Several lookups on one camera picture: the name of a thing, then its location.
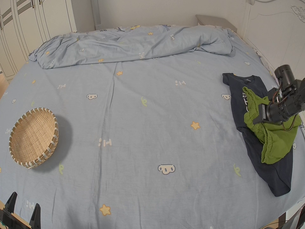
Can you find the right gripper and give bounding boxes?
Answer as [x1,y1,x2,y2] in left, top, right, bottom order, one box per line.
[253,102,290,125]

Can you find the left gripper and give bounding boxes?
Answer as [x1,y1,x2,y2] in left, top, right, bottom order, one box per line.
[0,192,41,229]

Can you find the green shorts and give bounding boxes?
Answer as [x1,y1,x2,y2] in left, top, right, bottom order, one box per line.
[243,87,302,164]

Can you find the round woven basket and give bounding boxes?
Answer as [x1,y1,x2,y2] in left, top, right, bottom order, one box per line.
[9,108,59,169]

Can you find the bed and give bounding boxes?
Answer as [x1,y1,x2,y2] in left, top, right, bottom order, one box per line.
[0,0,305,229]

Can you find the dark blue printed T-shirt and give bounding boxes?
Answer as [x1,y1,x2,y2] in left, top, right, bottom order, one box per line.
[222,73,293,197]

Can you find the grey bedside table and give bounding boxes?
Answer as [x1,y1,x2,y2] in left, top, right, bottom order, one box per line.
[195,14,237,33]

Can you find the pale blue quilt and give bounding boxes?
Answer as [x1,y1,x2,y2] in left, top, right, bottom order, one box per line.
[29,24,236,70]

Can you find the white wardrobe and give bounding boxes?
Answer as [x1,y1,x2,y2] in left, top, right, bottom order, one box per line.
[0,0,78,79]

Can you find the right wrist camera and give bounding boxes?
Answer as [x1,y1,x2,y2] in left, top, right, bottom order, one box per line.
[263,89,279,104]

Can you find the grey vertical wall duct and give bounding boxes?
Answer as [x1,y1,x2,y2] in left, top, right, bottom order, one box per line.
[89,0,101,30]

